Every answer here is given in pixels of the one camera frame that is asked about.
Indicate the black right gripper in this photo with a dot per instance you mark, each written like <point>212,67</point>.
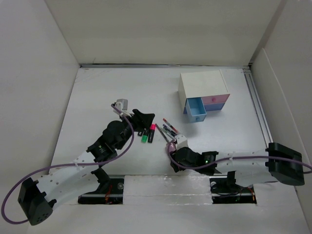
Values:
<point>175,166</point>

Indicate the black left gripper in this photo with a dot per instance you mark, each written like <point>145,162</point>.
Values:
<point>141,121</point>

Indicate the pink cap highlighter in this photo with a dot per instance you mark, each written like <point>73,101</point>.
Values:
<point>151,133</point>

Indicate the light blue small drawer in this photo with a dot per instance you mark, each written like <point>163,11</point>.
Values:
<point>195,109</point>

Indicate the pink drawer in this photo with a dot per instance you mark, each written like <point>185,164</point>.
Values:
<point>215,99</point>

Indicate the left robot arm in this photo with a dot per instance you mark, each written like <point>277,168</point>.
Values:
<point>39,198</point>

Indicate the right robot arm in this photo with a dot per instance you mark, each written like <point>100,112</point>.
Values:
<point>275,163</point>

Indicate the black gel pen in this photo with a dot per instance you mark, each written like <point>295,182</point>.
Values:
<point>161,132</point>

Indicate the green cap highlighter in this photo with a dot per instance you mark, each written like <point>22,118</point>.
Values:
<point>145,135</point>

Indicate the red gel pen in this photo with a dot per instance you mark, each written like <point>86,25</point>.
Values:
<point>171,126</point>

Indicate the white mini drawer cabinet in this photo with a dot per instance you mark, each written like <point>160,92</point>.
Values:
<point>201,84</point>

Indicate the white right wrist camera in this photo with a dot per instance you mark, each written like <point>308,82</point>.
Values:
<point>181,141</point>

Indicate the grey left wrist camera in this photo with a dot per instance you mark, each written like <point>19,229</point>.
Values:
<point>120,107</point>

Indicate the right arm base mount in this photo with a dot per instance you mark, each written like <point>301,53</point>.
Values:
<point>224,190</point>

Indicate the aluminium rail back edge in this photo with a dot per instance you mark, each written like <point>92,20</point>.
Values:
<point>132,65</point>

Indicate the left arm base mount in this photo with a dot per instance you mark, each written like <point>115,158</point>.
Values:
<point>109,190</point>

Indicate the aluminium rail right side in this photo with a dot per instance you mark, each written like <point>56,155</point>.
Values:
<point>258,106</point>

